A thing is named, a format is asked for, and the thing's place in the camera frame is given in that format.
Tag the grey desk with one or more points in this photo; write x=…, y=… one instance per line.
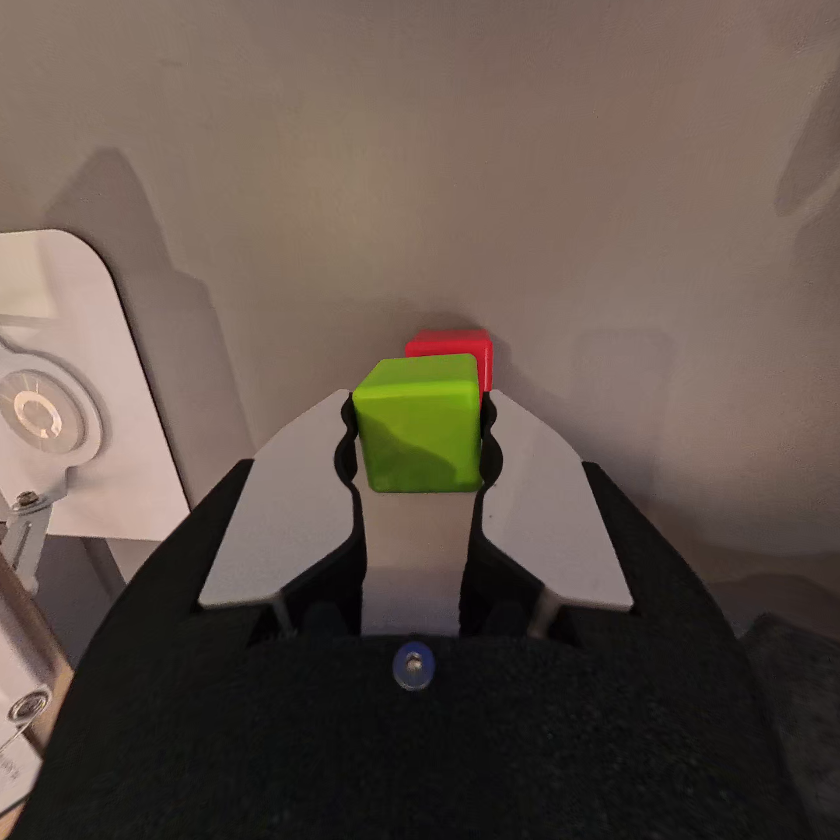
x=459, y=164

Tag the red cube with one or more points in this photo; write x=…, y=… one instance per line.
x=453, y=342

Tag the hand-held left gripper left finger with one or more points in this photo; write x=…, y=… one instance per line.
x=282, y=518

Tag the printed instruction sheet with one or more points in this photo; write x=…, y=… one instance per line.
x=13, y=754

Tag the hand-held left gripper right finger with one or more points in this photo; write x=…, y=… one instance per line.
x=551, y=518

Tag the green cube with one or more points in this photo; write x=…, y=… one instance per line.
x=413, y=420

